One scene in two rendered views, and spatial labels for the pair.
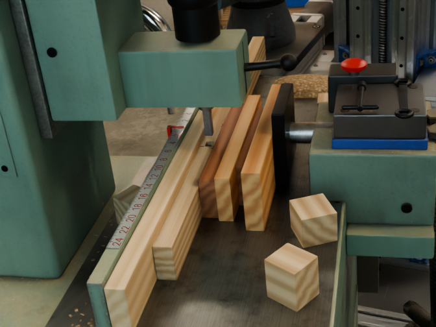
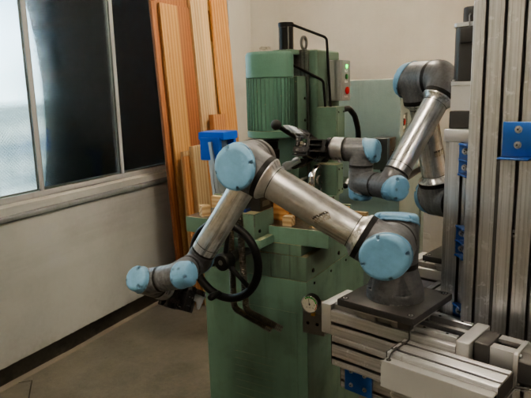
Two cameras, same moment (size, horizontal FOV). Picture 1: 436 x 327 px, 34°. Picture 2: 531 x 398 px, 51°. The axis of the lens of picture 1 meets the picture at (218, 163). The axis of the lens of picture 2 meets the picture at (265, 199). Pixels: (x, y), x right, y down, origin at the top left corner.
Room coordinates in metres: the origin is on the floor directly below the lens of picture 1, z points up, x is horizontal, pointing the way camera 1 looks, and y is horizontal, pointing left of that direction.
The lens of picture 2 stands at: (1.30, -2.01, 1.37)
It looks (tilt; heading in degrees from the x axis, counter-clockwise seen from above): 11 degrees down; 105
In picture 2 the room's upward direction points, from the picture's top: 2 degrees counter-clockwise
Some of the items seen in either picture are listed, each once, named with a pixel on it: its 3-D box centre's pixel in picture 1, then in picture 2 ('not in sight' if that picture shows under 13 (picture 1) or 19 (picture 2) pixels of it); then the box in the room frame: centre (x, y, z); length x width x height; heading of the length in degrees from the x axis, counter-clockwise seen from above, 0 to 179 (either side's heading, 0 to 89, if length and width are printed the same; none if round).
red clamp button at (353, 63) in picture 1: (353, 65); not in sight; (0.77, -0.17, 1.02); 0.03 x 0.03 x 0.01
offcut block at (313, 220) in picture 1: (313, 220); not in sight; (0.61, -0.09, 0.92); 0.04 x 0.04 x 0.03; 10
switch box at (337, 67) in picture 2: not in sight; (339, 80); (0.99, 0.28, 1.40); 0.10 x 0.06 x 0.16; 75
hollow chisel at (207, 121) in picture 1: (207, 115); not in sight; (0.78, 0.01, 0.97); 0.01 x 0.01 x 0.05; 75
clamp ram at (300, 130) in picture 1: (309, 132); not in sight; (0.75, -0.11, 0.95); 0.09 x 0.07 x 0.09; 165
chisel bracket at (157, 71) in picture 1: (186, 73); not in sight; (0.78, 0.02, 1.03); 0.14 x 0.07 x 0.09; 75
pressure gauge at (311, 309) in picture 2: not in sight; (311, 305); (0.97, -0.26, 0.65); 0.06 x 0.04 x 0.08; 165
